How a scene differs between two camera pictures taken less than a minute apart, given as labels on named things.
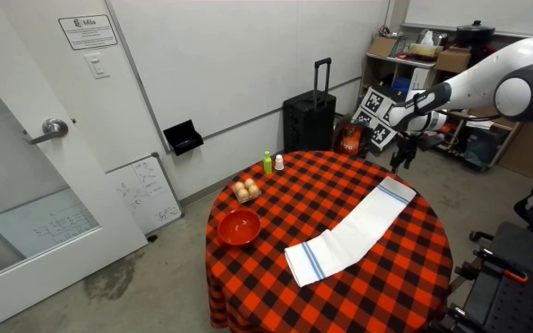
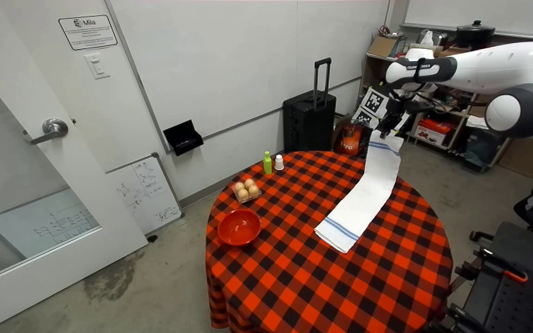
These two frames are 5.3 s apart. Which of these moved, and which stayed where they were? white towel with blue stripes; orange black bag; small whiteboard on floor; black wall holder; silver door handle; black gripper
Moved: white towel with blue stripes; black gripper
Stayed: small whiteboard on floor; black wall holder; silver door handle; orange black bag
